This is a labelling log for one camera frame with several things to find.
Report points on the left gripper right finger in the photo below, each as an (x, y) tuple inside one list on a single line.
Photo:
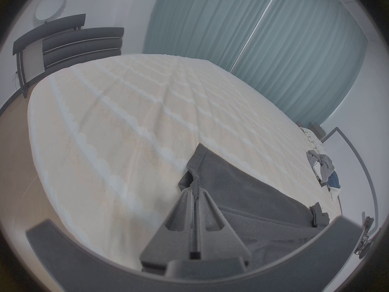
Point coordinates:
[(218, 239)]

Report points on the black garment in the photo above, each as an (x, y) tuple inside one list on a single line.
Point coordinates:
[(243, 193)]

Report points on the dark grey dressing table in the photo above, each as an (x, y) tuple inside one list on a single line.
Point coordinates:
[(30, 38)]

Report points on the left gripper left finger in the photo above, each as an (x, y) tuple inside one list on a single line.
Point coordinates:
[(170, 236)]

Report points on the bed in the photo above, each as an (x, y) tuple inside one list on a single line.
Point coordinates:
[(121, 126)]

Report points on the blue-green curtain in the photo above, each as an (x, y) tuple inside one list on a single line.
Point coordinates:
[(304, 50), (206, 17)]

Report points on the dark grey chest of drawers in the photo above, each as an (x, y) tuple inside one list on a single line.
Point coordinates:
[(85, 46)]

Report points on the pile of clothes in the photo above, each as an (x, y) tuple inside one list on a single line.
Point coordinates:
[(326, 169)]

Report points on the round wall mirror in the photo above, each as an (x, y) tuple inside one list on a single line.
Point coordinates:
[(50, 5)]

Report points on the grey bedside table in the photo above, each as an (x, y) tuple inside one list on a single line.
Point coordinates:
[(316, 129)]

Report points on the white printed pillow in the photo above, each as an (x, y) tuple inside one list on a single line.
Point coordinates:
[(313, 138)]

